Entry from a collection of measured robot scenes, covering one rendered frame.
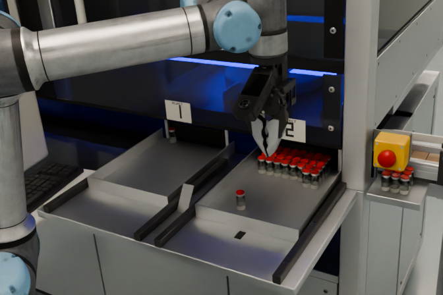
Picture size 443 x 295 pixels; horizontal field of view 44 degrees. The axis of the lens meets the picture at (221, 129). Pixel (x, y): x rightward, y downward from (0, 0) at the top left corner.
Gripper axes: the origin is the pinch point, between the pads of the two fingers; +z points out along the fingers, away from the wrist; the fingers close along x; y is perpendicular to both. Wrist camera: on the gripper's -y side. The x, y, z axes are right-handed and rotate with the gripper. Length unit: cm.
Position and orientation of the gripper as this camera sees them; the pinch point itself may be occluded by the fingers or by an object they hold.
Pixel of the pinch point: (266, 151)
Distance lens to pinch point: 112.4
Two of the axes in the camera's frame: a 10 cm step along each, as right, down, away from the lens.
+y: 4.9, -3.8, 7.8
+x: -8.7, -1.5, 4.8
